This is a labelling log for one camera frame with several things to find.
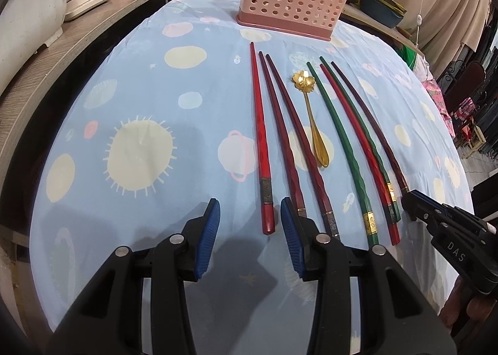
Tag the blue printed tablecloth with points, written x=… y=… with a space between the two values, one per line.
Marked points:
x=136 y=106

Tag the stacked blue dishes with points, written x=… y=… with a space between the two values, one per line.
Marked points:
x=383 y=9

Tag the person's right hand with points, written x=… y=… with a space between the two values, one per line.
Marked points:
x=478 y=312

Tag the green chopstick gold band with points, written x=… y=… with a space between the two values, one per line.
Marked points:
x=390 y=190
x=358 y=187

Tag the dark maroon chopstick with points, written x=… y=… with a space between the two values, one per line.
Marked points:
x=400 y=176

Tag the gold flower-shaped spoon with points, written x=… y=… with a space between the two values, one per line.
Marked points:
x=322 y=152

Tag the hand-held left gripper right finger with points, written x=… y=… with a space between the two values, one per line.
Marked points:
x=292 y=238

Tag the dark red chopstick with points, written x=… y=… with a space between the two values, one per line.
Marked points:
x=278 y=125
x=307 y=152

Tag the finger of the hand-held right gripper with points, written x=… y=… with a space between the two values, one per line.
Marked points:
x=437 y=206
x=418 y=209

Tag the white storage box teal lid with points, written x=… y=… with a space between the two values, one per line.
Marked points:
x=27 y=9

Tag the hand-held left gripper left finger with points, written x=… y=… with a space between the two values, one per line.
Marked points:
x=206 y=238

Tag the dark metal chair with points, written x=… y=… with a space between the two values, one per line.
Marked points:
x=463 y=82

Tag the pink floral cloth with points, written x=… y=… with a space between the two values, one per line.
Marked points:
x=435 y=98

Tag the bright red chopstick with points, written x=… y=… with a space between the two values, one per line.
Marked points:
x=260 y=145
x=394 y=232

